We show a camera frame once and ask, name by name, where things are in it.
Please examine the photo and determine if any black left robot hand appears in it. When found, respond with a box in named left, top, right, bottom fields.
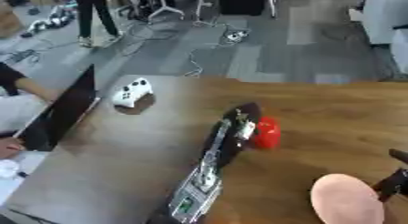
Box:
left=199, top=101, right=263, bottom=175

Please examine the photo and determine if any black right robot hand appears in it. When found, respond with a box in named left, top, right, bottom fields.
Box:
left=370, top=148, right=408, bottom=203

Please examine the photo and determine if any black box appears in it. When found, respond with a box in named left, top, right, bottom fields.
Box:
left=217, top=0, right=267, bottom=16

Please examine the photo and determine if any red block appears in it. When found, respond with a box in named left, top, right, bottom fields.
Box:
left=251, top=116, right=282, bottom=150

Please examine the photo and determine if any pink round soft toy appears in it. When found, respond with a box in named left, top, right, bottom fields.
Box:
left=309, top=173, right=386, bottom=224

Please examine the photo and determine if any white power strip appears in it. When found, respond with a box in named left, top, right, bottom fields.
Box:
left=224, top=29, right=250, bottom=42

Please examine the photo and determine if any white game controller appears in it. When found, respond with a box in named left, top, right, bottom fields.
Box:
left=111, top=77, right=157, bottom=108

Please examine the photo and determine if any white stand base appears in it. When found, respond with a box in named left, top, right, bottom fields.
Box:
left=147, top=0, right=187, bottom=21

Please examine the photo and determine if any black laptop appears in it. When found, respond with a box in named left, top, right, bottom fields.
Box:
left=13, top=64, right=104, bottom=152

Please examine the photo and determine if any white cabinet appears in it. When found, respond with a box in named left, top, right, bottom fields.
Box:
left=347, top=0, right=408, bottom=75

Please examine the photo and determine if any standing person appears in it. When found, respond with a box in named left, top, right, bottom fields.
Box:
left=73, top=0, right=127, bottom=48

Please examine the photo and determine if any seated person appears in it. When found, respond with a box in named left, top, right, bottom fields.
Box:
left=0, top=61, right=61, bottom=160

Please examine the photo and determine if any grey floor cable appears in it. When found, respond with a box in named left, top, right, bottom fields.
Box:
left=183, top=39, right=229, bottom=78

